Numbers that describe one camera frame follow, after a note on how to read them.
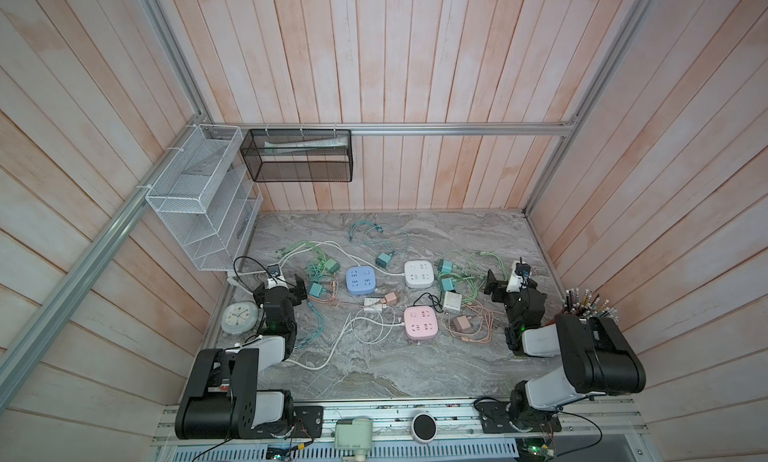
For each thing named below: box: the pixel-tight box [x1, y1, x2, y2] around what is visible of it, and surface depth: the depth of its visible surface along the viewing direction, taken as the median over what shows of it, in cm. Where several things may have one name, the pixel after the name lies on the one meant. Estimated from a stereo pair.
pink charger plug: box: [381, 292, 397, 306], surface depth 95 cm
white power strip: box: [404, 260, 434, 288], surface depth 100 cm
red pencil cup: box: [556, 287, 620, 322], surface depth 79 cm
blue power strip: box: [346, 266, 376, 295], surface depth 100 cm
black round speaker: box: [411, 413, 438, 444], surface depth 70 cm
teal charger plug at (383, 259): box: [375, 252, 393, 268], surface depth 106 cm
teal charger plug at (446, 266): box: [440, 260, 453, 274], surface depth 103 cm
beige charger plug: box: [453, 315, 471, 332], surface depth 90 cm
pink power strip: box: [404, 306, 438, 339], surface depth 90 cm
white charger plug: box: [364, 297, 383, 311], surface depth 94 cm
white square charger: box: [443, 291, 462, 313], surface depth 94 cm
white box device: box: [334, 417, 373, 462], surface depth 70 cm
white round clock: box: [221, 302, 259, 334], surface depth 91 cm
